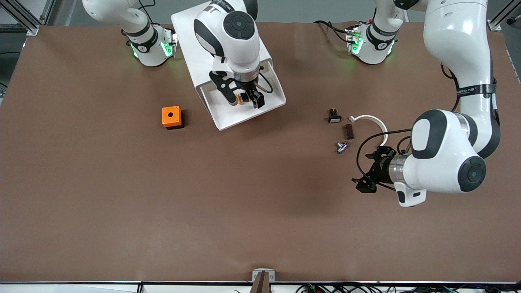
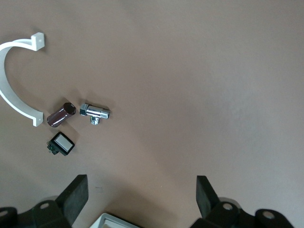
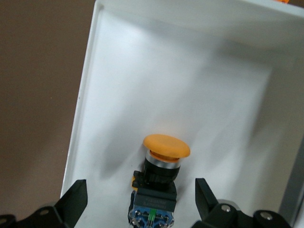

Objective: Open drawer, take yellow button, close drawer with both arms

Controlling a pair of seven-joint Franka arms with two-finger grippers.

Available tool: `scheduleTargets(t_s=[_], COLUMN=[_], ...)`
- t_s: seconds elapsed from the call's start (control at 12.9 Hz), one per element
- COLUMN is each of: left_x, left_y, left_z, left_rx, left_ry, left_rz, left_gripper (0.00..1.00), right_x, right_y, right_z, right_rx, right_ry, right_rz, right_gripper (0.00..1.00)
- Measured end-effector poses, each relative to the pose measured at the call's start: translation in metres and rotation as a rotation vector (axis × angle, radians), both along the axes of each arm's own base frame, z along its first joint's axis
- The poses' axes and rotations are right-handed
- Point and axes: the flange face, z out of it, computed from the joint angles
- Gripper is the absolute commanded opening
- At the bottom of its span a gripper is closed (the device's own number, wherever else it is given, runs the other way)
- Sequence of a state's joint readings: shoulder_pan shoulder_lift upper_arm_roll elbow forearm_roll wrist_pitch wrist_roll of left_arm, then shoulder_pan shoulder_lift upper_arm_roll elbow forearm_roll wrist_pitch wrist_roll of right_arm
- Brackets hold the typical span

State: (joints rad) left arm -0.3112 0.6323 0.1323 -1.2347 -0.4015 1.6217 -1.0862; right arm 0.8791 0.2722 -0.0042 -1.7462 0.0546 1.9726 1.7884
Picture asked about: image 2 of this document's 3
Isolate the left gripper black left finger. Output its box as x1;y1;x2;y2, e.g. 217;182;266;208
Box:
16;174;89;228

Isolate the white semicircular pipe clamp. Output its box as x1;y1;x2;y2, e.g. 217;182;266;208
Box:
0;32;46;128

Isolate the dark brown cylinder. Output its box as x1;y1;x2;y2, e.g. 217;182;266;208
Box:
47;102;77;128

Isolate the black square push button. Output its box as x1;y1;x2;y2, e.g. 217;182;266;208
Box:
46;132;76;157

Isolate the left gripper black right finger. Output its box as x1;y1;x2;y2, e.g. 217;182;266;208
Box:
190;175;257;228

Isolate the chrome angle valve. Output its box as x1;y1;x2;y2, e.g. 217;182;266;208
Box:
79;103;111;126

